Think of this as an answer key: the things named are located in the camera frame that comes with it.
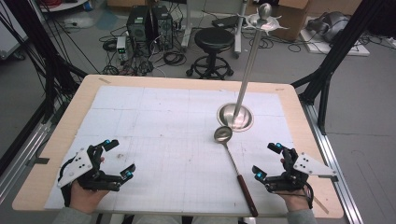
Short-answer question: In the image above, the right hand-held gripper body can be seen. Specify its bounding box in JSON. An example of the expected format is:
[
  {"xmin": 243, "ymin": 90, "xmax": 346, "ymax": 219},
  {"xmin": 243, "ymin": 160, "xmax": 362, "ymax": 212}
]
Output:
[{"xmin": 264, "ymin": 147, "xmax": 339, "ymax": 193}]

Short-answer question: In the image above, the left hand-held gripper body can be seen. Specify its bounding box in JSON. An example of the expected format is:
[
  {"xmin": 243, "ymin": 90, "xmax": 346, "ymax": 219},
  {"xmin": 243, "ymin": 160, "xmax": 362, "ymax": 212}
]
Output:
[{"xmin": 57, "ymin": 145, "xmax": 123, "ymax": 192}]

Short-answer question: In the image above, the steel ladle with wooden handle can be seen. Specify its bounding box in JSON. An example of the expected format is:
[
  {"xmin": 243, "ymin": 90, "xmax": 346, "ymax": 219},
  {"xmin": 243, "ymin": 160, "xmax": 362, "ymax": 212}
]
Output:
[{"xmin": 213, "ymin": 125, "xmax": 260, "ymax": 218}]

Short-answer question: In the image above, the person's left hand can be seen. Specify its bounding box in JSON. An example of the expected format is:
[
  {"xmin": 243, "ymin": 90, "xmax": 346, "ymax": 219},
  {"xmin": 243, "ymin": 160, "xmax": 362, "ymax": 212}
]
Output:
[{"xmin": 68, "ymin": 182, "xmax": 110, "ymax": 215}]

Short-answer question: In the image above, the person's right hand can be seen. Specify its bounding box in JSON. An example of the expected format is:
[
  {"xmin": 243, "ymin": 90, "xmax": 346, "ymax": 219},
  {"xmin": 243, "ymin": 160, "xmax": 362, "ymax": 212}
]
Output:
[{"xmin": 276, "ymin": 189, "xmax": 312, "ymax": 213}]

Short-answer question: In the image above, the black tape strip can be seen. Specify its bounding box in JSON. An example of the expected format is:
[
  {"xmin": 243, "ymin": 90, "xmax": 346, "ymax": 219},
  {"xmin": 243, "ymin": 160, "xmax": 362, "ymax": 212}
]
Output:
[{"xmin": 25, "ymin": 157, "xmax": 50, "ymax": 166}]

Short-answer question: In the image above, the white grid mat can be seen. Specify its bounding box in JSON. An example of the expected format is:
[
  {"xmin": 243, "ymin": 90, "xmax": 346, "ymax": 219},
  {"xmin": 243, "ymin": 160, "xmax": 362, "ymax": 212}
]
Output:
[{"xmin": 44, "ymin": 85, "xmax": 312, "ymax": 217}]

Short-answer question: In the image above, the steel utensil stand with hooks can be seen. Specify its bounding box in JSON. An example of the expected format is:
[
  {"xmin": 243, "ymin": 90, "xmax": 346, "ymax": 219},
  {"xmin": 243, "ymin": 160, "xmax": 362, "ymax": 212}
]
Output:
[{"xmin": 217, "ymin": 2, "xmax": 289, "ymax": 133}]

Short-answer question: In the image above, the small grey power supply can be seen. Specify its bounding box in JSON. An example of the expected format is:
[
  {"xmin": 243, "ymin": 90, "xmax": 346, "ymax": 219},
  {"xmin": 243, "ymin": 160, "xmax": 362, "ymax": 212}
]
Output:
[{"xmin": 116, "ymin": 35, "xmax": 129, "ymax": 62}]

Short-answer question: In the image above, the black computer tower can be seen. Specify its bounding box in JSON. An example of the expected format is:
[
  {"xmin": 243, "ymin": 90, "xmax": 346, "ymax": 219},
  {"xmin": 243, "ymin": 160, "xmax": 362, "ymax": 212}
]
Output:
[
  {"xmin": 151, "ymin": 5, "xmax": 174, "ymax": 50},
  {"xmin": 126, "ymin": 6, "xmax": 153, "ymax": 52}
]

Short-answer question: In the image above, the black round stool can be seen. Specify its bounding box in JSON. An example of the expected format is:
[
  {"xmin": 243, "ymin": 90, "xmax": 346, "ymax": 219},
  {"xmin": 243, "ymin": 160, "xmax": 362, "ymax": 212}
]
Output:
[{"xmin": 186, "ymin": 27, "xmax": 235, "ymax": 80}]

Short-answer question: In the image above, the white flat board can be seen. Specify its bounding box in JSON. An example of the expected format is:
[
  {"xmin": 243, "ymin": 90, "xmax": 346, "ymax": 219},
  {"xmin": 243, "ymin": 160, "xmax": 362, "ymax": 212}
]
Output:
[{"xmin": 299, "ymin": 29, "xmax": 371, "ymax": 57}]

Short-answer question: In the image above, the large cardboard box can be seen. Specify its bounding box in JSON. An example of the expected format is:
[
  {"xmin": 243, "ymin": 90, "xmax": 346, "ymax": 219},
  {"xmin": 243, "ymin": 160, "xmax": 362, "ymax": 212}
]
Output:
[{"xmin": 245, "ymin": 0, "xmax": 310, "ymax": 42}]

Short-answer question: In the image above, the grey bag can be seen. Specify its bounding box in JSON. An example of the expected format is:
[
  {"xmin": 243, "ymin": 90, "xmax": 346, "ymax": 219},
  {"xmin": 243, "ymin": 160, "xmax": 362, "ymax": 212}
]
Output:
[{"xmin": 305, "ymin": 11, "xmax": 351, "ymax": 44}]

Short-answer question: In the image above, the black flat device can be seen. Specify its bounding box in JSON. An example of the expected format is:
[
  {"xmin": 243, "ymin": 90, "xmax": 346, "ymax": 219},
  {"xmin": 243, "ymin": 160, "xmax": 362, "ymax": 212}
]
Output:
[{"xmin": 211, "ymin": 15, "xmax": 241, "ymax": 29}]

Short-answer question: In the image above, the aluminium rail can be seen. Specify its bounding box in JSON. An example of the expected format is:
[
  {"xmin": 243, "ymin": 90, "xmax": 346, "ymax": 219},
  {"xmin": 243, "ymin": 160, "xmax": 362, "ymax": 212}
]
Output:
[
  {"xmin": 300, "ymin": 101, "xmax": 364, "ymax": 224},
  {"xmin": 0, "ymin": 120, "xmax": 52, "ymax": 203}
]

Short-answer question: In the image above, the black metal frame with cables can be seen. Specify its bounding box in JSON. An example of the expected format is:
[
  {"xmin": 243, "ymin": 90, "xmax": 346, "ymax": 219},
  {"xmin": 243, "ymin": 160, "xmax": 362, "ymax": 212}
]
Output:
[{"xmin": 0, "ymin": 0, "xmax": 89, "ymax": 175}]

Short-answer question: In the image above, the tangle of black floor cables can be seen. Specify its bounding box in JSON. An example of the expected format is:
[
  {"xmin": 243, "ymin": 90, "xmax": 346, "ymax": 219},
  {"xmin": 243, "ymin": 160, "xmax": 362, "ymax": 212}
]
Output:
[{"xmin": 98, "ymin": 24, "xmax": 189, "ymax": 77}]

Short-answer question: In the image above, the white metal stand post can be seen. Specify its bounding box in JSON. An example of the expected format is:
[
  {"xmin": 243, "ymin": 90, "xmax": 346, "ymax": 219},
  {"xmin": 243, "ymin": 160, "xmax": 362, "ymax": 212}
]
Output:
[
  {"xmin": 181, "ymin": 0, "xmax": 193, "ymax": 51},
  {"xmin": 233, "ymin": 0, "xmax": 249, "ymax": 60}
]

